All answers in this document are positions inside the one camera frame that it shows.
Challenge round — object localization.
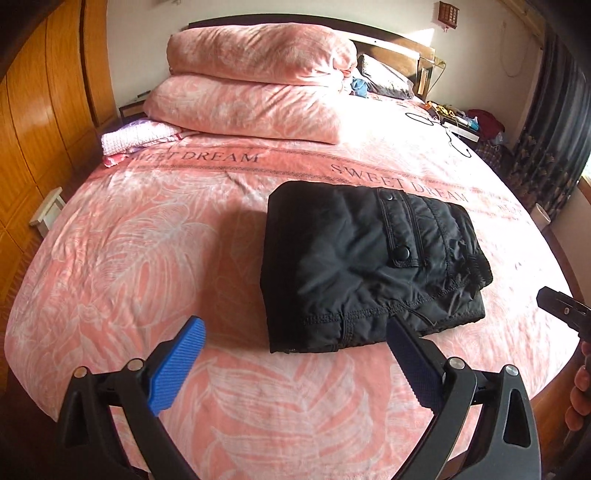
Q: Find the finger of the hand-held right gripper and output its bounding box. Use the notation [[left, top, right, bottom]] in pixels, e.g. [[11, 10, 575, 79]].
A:
[[537, 285, 591, 343]]

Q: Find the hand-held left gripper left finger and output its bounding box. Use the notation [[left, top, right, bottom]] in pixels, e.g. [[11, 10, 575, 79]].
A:
[[54, 316, 206, 480]]

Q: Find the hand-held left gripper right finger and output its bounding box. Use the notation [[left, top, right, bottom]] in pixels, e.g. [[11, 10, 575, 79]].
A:
[[385, 316, 542, 480]]

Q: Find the black jacket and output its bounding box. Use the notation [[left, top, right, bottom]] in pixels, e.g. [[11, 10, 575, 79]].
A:
[[259, 180, 494, 355]]

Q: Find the person's right hand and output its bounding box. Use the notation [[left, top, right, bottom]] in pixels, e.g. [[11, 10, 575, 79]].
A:
[[565, 364, 591, 433]]

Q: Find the pink leaf-print bed blanket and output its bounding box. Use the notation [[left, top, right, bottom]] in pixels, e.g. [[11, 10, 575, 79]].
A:
[[4, 98, 581, 480]]

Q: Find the dark floral curtain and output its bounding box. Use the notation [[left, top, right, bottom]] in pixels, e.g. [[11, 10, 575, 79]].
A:
[[505, 31, 591, 223]]

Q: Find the checkered cloth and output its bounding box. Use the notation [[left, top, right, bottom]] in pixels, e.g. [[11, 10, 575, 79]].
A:
[[475, 137, 509, 168]]

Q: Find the white stool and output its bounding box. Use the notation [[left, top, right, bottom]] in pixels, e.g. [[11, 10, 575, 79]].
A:
[[29, 186, 64, 228]]

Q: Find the red clothing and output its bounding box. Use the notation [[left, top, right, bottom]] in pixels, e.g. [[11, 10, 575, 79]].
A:
[[466, 108, 507, 138]]

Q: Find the white flat box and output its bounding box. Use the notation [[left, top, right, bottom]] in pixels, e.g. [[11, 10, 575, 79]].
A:
[[442, 121, 482, 143]]

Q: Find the pale pink knit cloth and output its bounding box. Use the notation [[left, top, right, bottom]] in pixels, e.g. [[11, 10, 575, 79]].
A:
[[101, 117, 182, 158]]

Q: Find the dark nightstand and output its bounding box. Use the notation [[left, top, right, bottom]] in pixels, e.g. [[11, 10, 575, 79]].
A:
[[119, 91, 152, 121]]

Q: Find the pink leaf-print pillow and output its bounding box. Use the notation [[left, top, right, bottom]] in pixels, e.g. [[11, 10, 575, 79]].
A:
[[143, 75, 343, 145]]

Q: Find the wooden wardrobe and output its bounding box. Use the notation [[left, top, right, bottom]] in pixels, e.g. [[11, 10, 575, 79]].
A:
[[0, 0, 117, 259]]

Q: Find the dark patterned pillow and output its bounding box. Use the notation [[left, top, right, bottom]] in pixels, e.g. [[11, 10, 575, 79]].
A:
[[357, 54, 415, 100]]

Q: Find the wooden bed headboard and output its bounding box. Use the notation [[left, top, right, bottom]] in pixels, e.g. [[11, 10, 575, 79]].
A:
[[187, 14, 437, 100]]

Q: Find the upper pink pillow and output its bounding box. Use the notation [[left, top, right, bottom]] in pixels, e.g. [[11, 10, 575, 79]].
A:
[[167, 20, 359, 87]]

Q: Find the black cable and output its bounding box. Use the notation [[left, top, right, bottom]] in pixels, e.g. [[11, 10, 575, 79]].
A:
[[405, 111, 472, 158]]

